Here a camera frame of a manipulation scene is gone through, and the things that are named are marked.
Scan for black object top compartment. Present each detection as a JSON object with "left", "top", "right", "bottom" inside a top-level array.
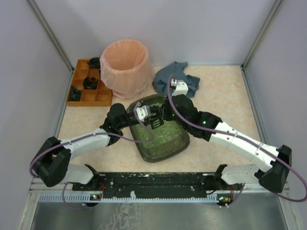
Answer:
[{"left": 87, "top": 57, "right": 100, "bottom": 69}]

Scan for pink lined trash bin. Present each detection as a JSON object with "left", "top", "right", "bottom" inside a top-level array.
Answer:
[{"left": 100, "top": 39, "right": 154, "bottom": 99}]

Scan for black object compartment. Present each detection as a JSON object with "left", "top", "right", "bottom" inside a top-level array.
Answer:
[
  {"left": 68, "top": 85, "right": 82, "bottom": 102},
  {"left": 87, "top": 57, "right": 100, "bottom": 69},
  {"left": 83, "top": 77, "right": 98, "bottom": 90}
]

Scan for black object middle compartment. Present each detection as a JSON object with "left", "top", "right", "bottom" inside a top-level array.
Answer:
[{"left": 83, "top": 77, "right": 98, "bottom": 90}]

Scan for green litter pellets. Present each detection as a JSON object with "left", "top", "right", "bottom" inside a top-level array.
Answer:
[{"left": 132, "top": 100, "right": 185, "bottom": 150}]

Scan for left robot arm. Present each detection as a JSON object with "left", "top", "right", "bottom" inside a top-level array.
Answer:
[{"left": 29, "top": 103, "right": 163, "bottom": 187}]

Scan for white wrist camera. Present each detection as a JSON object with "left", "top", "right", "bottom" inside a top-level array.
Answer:
[
  {"left": 135, "top": 102, "right": 152, "bottom": 122},
  {"left": 170, "top": 79, "right": 189, "bottom": 96}
]

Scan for black litter scoop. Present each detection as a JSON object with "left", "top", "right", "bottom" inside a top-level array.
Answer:
[{"left": 148, "top": 105, "right": 164, "bottom": 130}]

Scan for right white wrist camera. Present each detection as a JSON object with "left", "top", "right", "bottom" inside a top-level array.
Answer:
[{"left": 170, "top": 79, "right": 189, "bottom": 96}]

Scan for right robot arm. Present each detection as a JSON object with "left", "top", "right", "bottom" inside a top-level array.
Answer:
[{"left": 163, "top": 94, "right": 292, "bottom": 193}]

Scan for black mounting base rail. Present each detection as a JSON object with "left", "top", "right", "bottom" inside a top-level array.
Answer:
[{"left": 72, "top": 172, "right": 242, "bottom": 199}]

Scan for black object lower compartment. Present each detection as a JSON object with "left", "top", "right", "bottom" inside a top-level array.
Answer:
[{"left": 68, "top": 85, "right": 82, "bottom": 102}]

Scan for orange compartment tray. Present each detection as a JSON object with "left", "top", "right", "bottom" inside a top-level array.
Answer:
[{"left": 66, "top": 57, "right": 113, "bottom": 107}]

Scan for blue grey cloth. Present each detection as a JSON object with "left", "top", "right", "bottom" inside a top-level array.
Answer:
[{"left": 153, "top": 61, "right": 201, "bottom": 98}]

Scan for dark green litter box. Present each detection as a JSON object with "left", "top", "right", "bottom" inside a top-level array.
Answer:
[{"left": 126, "top": 94, "right": 190, "bottom": 163}]

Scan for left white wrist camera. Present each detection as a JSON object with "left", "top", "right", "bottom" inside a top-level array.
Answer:
[{"left": 135, "top": 102, "right": 152, "bottom": 122}]

